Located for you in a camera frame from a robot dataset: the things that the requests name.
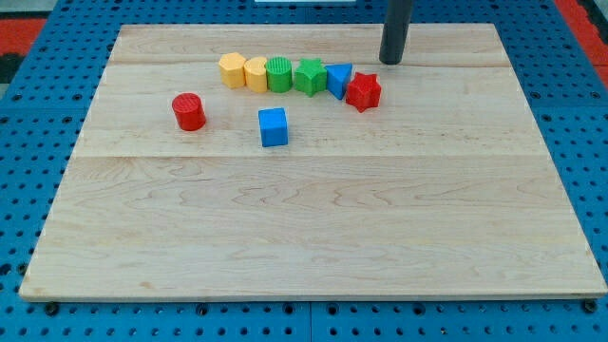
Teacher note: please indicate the green star block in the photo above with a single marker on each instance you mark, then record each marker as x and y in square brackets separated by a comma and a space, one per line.
[310, 76]

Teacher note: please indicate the red cylinder block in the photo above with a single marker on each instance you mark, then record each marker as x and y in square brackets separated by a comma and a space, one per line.
[188, 111]

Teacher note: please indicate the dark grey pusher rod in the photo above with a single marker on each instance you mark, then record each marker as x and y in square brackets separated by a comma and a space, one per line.
[395, 31]

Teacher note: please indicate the yellow hexagon block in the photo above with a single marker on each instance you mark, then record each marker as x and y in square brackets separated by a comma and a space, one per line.
[231, 68]

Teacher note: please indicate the red star block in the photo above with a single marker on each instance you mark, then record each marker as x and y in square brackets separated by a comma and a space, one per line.
[363, 92]

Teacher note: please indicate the blue triangle block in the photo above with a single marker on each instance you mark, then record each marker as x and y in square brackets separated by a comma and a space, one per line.
[338, 78]

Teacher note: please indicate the yellow half-round block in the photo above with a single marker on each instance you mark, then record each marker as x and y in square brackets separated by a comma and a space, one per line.
[256, 74]

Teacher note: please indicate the wooden board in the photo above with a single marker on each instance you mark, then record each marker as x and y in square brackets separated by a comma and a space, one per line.
[445, 191]

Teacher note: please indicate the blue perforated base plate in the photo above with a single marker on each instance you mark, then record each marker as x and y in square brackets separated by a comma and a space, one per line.
[45, 106]

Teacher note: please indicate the blue cube block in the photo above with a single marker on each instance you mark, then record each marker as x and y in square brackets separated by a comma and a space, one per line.
[273, 126]

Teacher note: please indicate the green cylinder block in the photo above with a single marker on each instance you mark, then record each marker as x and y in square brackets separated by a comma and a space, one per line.
[279, 74]

